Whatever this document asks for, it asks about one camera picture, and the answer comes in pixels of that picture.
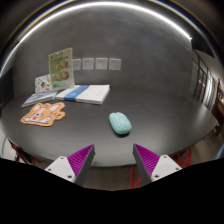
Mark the mint green computer mouse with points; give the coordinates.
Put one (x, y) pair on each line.
(120, 123)

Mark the white book with blue band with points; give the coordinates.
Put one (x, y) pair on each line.
(87, 94)

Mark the orange corgi-shaped mouse pad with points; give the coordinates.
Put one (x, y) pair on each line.
(42, 114)

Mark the white sticker-print card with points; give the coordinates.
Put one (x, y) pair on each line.
(43, 83)

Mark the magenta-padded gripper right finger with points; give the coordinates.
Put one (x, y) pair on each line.
(154, 164)

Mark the grey striped book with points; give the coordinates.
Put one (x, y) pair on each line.
(38, 98)

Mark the white ceiling light strip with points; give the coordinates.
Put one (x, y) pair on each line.
(100, 4)

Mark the green menu sign stand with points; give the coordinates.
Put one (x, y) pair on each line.
(61, 68)

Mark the red metal table frame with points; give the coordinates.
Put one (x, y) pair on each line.
(184, 159)

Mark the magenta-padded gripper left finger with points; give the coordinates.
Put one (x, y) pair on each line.
(71, 165)

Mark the black-framed glass partition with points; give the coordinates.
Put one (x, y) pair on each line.
(201, 81)

